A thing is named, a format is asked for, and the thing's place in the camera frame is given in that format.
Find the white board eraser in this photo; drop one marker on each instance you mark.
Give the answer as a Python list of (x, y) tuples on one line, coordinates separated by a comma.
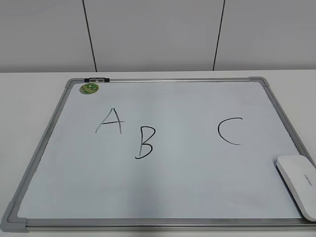
[(299, 175)]

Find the round green magnet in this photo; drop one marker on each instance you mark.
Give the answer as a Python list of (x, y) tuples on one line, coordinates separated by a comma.
[(89, 88)]

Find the white board with grey frame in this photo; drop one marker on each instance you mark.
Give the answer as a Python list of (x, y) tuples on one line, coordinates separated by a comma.
[(161, 154)]

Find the black pen clip on frame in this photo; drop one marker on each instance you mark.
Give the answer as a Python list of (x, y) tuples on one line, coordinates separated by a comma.
[(96, 80)]

